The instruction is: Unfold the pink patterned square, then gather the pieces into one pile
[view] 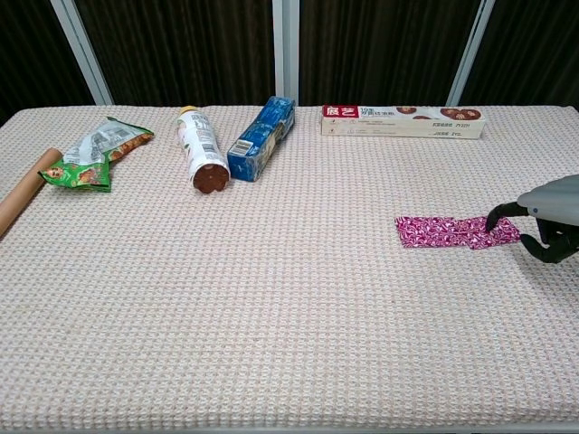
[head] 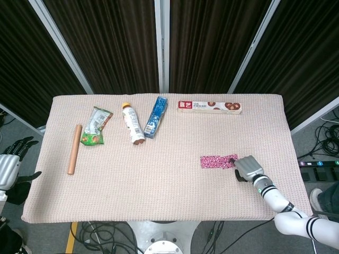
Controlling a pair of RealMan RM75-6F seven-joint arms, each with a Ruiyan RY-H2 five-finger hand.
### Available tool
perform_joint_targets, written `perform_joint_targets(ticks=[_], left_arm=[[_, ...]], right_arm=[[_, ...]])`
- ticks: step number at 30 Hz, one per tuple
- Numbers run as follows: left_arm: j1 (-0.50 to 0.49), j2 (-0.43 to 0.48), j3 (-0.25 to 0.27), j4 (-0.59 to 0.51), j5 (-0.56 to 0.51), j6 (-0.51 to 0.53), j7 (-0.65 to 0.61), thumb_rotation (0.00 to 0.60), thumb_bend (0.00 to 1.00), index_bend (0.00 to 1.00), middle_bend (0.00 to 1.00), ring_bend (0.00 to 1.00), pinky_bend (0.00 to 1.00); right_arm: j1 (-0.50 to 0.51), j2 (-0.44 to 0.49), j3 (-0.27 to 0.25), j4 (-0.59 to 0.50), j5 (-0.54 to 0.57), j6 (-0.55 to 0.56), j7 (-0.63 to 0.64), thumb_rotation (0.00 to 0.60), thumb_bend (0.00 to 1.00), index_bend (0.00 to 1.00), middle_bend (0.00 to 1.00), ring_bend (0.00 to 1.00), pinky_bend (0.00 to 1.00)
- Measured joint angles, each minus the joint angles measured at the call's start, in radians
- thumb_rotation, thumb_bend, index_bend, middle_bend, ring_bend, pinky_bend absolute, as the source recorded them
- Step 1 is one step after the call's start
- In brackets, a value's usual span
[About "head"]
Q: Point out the grey partition base rail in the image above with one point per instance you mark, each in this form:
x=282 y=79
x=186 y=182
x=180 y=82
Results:
x=23 y=120
x=315 y=116

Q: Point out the brown cardboard tube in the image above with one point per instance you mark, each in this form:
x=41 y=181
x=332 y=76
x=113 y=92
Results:
x=74 y=150

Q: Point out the grey aluminium partition post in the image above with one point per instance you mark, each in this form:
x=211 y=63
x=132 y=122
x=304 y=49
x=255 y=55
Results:
x=61 y=47
x=162 y=53
x=251 y=50

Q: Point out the magenta patterned cloth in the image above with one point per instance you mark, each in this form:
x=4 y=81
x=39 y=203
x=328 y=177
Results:
x=207 y=162

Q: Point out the green snack bag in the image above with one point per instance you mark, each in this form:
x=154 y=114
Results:
x=92 y=139

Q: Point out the black power strip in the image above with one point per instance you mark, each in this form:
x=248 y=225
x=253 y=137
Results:
x=317 y=163

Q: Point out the white person shoe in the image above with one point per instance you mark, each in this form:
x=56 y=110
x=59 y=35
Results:
x=316 y=198

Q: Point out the white red wrap box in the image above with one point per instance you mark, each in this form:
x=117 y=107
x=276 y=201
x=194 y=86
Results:
x=209 y=109

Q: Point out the white bottle yellow cap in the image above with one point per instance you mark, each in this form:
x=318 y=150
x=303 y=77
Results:
x=132 y=124

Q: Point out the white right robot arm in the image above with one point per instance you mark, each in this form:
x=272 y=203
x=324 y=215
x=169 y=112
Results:
x=278 y=201

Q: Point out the black fabric object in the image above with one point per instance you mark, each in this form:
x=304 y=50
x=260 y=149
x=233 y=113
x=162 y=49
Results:
x=9 y=240

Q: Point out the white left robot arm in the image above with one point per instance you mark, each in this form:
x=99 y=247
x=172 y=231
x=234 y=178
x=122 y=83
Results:
x=2 y=195

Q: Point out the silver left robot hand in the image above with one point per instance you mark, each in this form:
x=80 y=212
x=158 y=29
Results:
x=9 y=169

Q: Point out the dark trouser leg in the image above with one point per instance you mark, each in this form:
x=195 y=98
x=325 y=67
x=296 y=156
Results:
x=329 y=195

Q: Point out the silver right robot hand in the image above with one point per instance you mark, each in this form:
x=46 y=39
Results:
x=250 y=166

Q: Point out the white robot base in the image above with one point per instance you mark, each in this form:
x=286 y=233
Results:
x=161 y=235

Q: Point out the dark corrugated partition panel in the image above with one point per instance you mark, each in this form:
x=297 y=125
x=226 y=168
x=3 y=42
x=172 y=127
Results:
x=31 y=66
x=304 y=66
x=114 y=47
x=209 y=45

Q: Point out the yellow floor tape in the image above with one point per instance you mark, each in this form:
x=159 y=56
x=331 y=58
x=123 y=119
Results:
x=71 y=238

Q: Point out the white black sneaker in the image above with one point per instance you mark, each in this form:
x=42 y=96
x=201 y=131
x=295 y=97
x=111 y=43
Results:
x=25 y=248

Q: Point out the black power adapter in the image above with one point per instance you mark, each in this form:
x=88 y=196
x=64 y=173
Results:
x=306 y=176

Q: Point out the pink waffle tablecloth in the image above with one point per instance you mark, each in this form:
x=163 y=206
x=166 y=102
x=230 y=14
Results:
x=145 y=185

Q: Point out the blue rectangular carton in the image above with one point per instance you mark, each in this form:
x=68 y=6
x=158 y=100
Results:
x=156 y=119

